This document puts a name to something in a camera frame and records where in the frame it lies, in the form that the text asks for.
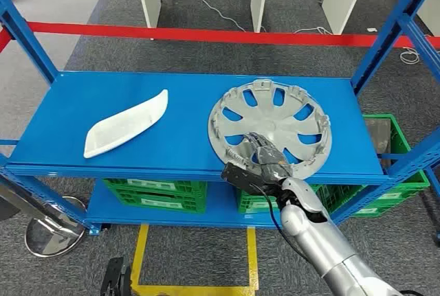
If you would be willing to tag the black robot body part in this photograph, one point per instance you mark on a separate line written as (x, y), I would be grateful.
(115, 278)

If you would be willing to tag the red barrier belt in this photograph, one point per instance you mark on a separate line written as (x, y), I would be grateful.
(206, 35)

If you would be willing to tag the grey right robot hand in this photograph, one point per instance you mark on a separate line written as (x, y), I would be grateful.
(271, 162)

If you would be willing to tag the chrome stanchion post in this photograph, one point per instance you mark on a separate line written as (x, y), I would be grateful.
(54, 239)

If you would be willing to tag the blue metal shelf rack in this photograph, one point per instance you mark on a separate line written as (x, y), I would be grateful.
(171, 116)

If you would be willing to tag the white curved plastic part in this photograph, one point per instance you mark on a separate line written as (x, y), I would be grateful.
(123, 125)

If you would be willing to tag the grey plastic wheel hubcap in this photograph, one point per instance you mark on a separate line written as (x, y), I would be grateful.
(271, 112)

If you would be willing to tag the yellow floor tape square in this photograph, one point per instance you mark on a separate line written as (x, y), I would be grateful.
(140, 248)

